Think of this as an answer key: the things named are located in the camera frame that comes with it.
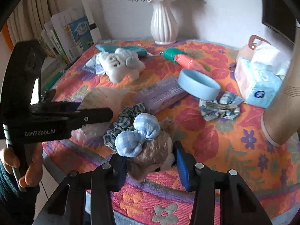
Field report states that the white plush with blue bow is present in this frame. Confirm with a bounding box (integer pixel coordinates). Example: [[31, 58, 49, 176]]
[[100, 47, 146, 83]]

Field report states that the purple tissue pack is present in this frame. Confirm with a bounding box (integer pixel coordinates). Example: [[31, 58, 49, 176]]
[[133, 76, 188, 115]]

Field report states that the teal pouch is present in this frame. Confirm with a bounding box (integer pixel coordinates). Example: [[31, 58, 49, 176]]
[[96, 44, 147, 57]]

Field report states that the blue white patterned packet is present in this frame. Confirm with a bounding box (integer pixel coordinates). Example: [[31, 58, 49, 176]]
[[82, 52, 106, 75]]

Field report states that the person's left hand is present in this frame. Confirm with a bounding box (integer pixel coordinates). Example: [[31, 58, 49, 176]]
[[1, 143, 43, 188]]

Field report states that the translucent white plastic bag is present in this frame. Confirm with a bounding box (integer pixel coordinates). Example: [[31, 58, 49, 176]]
[[71, 87, 135, 141]]

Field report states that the checked blue scrunchie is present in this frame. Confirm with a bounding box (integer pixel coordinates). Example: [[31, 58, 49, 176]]
[[103, 102, 146, 153]]

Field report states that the stack of books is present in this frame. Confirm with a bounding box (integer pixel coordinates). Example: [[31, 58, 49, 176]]
[[44, 6, 94, 63]]

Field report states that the beige cylinder tube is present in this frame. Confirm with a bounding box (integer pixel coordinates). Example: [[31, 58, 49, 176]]
[[261, 23, 299, 147]]

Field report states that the blue plaid bow hair clip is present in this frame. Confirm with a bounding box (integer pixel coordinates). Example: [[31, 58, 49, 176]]
[[199, 91, 244, 121]]

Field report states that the floral tablecloth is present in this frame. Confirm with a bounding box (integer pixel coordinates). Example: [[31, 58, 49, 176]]
[[43, 40, 299, 224]]

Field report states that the white ribbed vase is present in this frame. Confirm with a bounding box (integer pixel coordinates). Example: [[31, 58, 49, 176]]
[[149, 0, 178, 45]]

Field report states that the blue tissue pack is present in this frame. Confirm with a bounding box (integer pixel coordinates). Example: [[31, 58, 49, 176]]
[[234, 42, 290, 108]]

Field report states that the black television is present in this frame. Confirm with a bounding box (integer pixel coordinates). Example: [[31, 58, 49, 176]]
[[262, 0, 296, 43]]

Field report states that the light blue ring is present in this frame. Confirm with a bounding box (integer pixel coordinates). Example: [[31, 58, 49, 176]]
[[177, 68, 221, 101]]

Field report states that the pink handled container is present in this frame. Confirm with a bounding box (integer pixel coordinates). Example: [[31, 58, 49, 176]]
[[235, 34, 270, 62]]

